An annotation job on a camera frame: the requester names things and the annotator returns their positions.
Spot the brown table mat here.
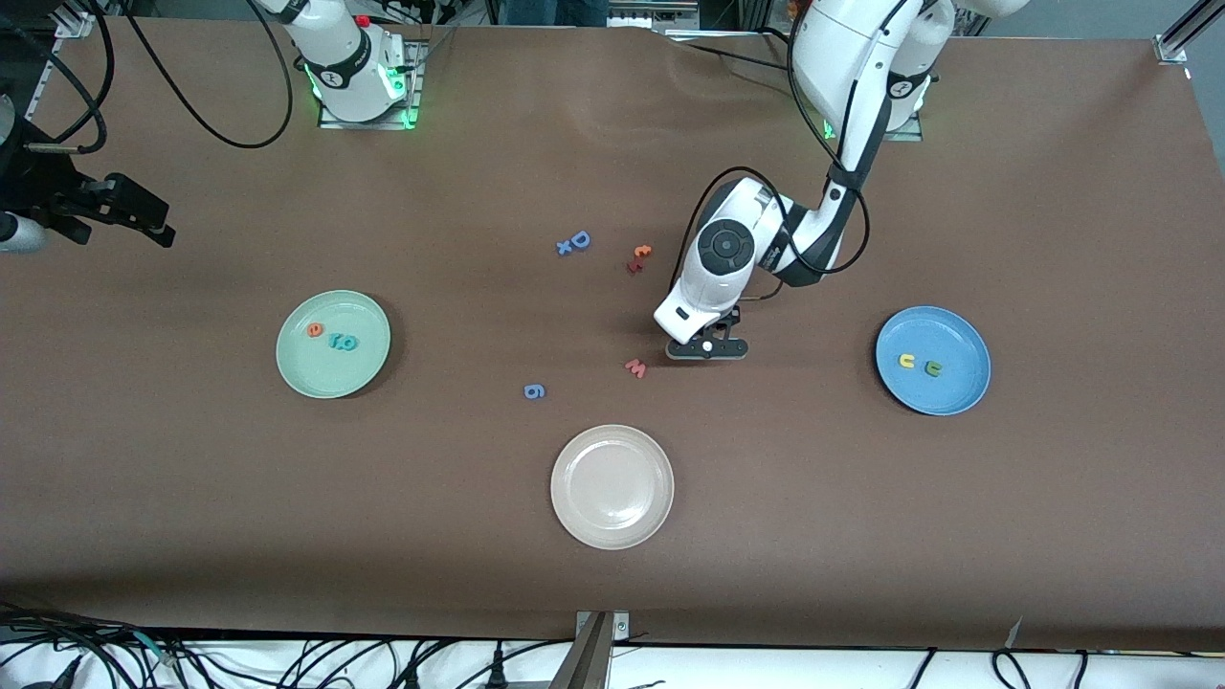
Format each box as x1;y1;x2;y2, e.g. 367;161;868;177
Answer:
0;17;1225;652

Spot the aluminium profile with bracket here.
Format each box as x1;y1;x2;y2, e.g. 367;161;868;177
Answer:
33;0;97;116
550;611;631;689
1153;0;1225;66

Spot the beige plate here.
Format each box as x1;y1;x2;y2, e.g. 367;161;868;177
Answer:
549;424;676;551

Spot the teal cable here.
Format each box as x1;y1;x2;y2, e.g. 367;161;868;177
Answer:
129;630;183;669

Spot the black jack plug cable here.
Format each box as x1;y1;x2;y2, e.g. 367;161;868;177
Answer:
19;656;85;689

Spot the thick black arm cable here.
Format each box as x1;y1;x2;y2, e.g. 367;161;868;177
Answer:
120;0;295;150
673;0;910;288

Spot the blue plate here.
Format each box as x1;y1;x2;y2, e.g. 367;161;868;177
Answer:
875;305;992;416

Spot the pale green plate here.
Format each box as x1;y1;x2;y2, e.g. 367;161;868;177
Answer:
276;290;391;399

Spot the person in blue jeans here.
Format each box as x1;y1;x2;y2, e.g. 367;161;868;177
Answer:
502;0;611;27

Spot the metal frame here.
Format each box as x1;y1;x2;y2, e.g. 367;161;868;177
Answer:
610;0;700;30

